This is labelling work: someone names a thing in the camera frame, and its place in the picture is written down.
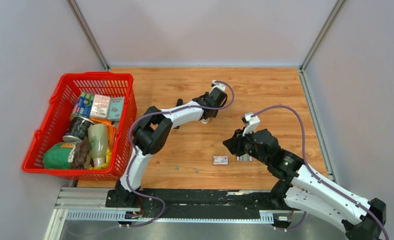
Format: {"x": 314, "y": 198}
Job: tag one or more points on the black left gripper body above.
{"x": 215, "y": 112}

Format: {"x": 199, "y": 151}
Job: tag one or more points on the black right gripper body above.
{"x": 246, "y": 146}

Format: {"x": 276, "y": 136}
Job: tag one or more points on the black stapler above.
{"x": 179, "y": 103}

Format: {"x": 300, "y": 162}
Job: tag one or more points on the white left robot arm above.
{"x": 149, "y": 133}

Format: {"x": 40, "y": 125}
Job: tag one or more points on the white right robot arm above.
{"x": 301, "y": 187}

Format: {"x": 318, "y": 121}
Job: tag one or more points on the red white staple box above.
{"x": 220, "y": 160}

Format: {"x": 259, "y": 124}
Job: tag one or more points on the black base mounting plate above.
{"x": 198, "y": 203}

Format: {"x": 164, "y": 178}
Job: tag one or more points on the teal sponge pack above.
{"x": 115, "y": 109}

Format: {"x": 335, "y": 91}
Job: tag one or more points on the pink sponge pack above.
{"x": 100, "y": 106}

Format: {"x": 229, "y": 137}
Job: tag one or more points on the blue green scrubber pack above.
{"x": 83, "y": 106}

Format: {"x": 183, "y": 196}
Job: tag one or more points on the dark glass jar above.
{"x": 78, "y": 129}

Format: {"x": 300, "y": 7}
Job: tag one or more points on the green snack bag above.
{"x": 62, "y": 156}

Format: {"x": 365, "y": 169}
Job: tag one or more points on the red plastic shopping basket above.
{"x": 57, "y": 120}

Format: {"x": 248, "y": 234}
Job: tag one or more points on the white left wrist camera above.
{"x": 217, "y": 85}

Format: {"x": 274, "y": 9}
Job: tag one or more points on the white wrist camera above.
{"x": 217, "y": 85}
{"x": 251, "y": 121}

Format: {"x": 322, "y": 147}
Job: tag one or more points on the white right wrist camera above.
{"x": 251, "y": 121}

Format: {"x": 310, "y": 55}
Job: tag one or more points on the aluminium slotted cable rail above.
{"x": 119, "y": 216}

